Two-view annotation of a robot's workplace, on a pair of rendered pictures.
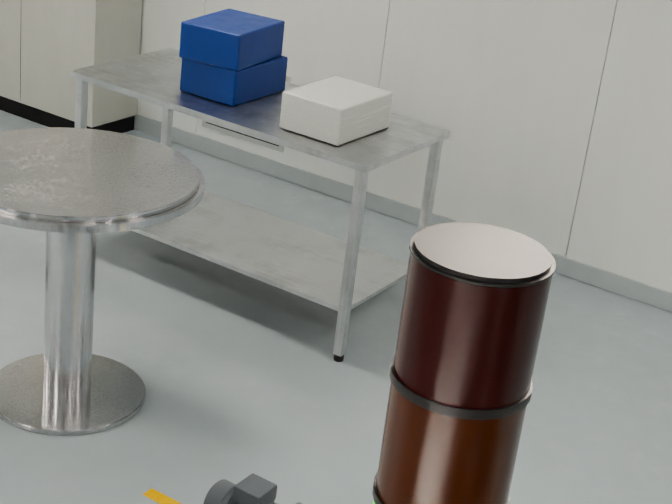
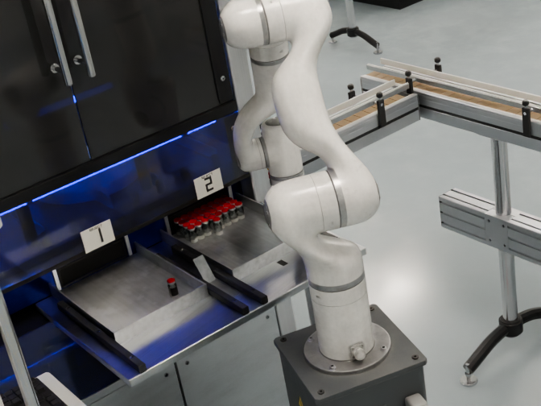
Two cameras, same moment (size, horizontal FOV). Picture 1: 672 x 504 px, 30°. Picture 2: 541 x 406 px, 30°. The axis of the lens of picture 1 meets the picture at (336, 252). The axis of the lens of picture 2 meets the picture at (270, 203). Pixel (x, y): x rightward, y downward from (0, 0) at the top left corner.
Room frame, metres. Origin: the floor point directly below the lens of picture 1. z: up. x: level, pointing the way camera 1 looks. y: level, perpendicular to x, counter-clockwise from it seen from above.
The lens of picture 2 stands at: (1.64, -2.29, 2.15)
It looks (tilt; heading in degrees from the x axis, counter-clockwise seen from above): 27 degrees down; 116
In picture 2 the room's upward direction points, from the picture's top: 10 degrees counter-clockwise
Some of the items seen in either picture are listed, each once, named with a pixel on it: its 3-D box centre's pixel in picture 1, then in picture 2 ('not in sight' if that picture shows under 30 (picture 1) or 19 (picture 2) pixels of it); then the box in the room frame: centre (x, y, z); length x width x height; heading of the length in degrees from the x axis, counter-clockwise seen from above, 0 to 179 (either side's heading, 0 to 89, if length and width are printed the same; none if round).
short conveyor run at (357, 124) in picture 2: not in sight; (324, 131); (0.55, 0.36, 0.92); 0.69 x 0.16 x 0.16; 59
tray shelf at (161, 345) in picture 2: not in sight; (200, 279); (0.47, -0.41, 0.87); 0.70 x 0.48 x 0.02; 59
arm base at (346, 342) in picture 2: not in sight; (341, 312); (0.93, -0.63, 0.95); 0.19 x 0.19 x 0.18
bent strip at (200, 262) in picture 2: not in sight; (215, 275); (0.54, -0.46, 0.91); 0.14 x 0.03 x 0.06; 150
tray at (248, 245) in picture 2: not in sight; (235, 234); (0.50, -0.23, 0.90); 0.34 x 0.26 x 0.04; 149
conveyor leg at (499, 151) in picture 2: not in sight; (505, 237); (1.04, 0.56, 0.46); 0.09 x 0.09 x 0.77; 59
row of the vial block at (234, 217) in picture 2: not in sight; (216, 221); (0.42, -0.19, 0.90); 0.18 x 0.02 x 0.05; 59
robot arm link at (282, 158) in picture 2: not in sight; (279, 146); (0.69, -0.26, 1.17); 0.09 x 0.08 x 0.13; 34
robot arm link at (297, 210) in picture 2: not in sight; (313, 230); (0.90, -0.64, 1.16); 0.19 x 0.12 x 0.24; 34
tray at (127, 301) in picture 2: not in sight; (126, 289); (0.33, -0.52, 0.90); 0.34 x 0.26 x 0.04; 149
